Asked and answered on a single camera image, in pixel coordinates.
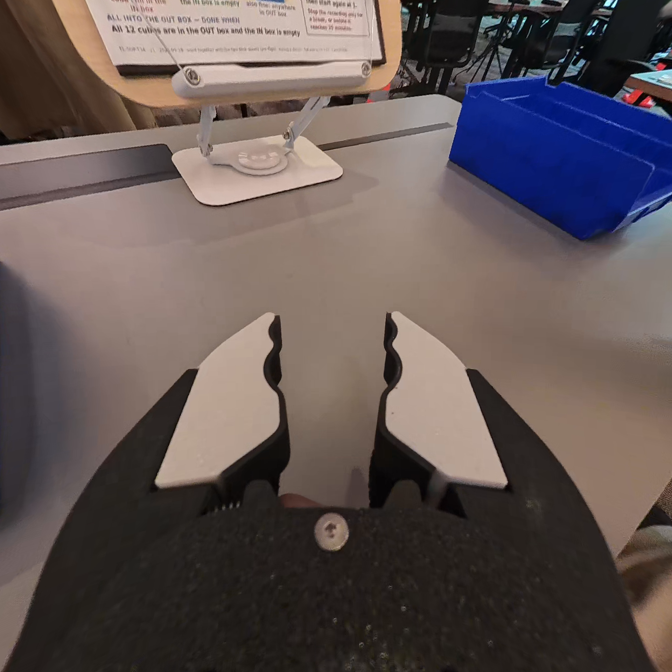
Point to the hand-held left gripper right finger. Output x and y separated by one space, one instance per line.
438 414

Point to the wooden document stand white base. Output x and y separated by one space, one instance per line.
262 183

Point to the person's left hand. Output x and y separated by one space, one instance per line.
296 501

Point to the black office chair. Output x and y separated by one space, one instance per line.
446 36

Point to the printed instruction sheet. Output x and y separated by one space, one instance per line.
236 31

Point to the orange traffic cone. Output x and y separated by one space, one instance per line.
379 93

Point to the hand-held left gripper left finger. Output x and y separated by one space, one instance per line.
223 414

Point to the blue plastic bin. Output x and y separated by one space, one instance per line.
551 168

